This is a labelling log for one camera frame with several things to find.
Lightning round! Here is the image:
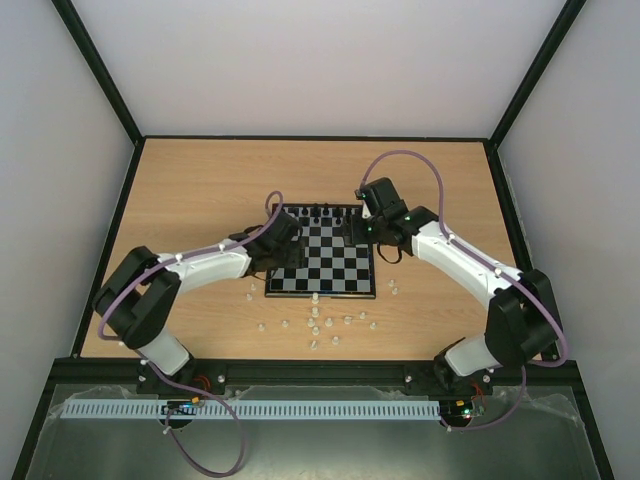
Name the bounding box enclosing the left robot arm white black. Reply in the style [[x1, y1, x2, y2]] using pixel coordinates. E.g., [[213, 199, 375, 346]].
[[92, 211, 305, 377]]

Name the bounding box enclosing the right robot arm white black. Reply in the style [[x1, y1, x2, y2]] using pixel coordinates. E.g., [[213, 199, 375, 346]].
[[344, 177, 568, 392]]

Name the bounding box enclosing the left controller circuit board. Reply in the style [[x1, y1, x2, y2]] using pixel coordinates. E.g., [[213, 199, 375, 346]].
[[158, 397, 207, 419]]

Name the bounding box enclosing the controller circuit board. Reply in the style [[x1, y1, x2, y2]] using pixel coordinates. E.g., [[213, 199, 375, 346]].
[[158, 397, 207, 419], [439, 397, 487, 423]]

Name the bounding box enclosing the right controller circuit board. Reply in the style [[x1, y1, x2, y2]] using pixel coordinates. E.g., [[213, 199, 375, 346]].
[[439, 397, 487, 423]]

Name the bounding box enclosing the black and silver chessboard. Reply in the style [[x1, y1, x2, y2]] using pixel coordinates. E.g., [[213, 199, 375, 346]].
[[265, 203, 376, 299]]

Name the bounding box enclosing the clear plastic sheet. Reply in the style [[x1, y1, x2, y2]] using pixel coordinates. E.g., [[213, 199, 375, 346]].
[[27, 385, 599, 479]]

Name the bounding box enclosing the black aluminium frame rail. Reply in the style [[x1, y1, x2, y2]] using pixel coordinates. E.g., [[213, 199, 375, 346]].
[[47, 358, 582, 399]]

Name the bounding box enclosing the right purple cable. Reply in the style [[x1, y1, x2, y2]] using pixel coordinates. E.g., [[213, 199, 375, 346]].
[[360, 148, 569, 432]]

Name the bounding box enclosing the light blue slotted cable duct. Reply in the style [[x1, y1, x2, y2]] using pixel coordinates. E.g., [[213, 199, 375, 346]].
[[60, 399, 441, 421]]

